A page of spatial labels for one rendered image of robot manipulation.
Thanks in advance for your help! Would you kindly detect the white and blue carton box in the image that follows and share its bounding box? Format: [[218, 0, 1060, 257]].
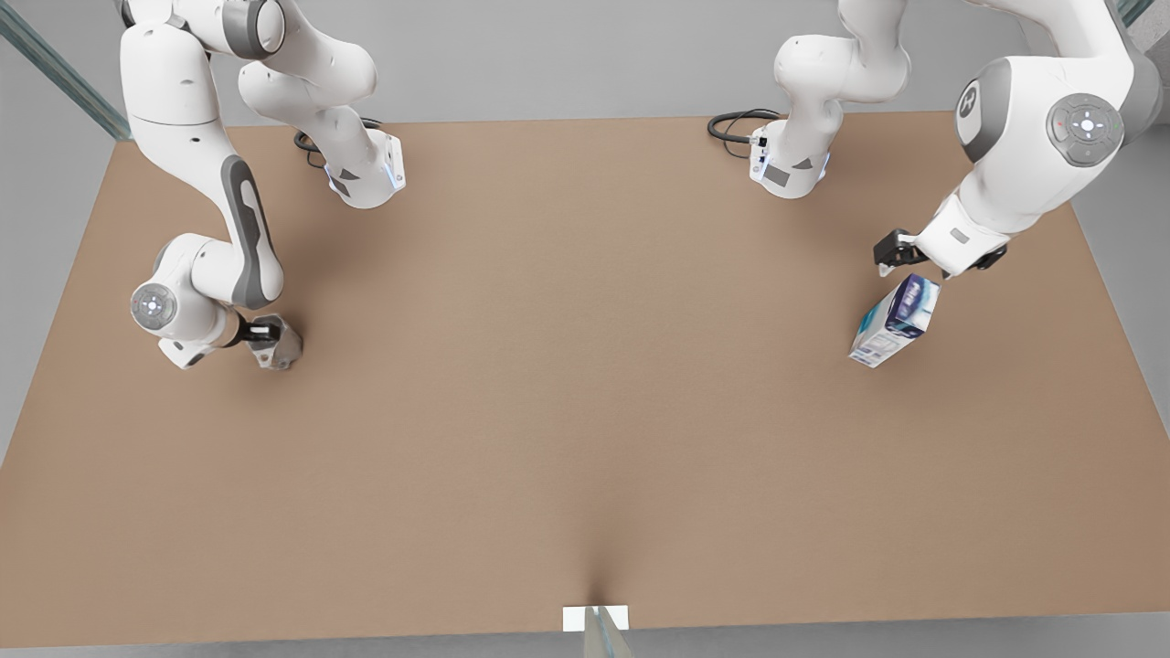
[[848, 272, 941, 370]]

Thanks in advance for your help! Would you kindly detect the black cable loop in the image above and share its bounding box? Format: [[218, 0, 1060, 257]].
[[293, 117, 385, 171], [707, 109, 783, 159]]

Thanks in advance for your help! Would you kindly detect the white post foot plate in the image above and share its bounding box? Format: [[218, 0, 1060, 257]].
[[562, 604, 632, 633]]

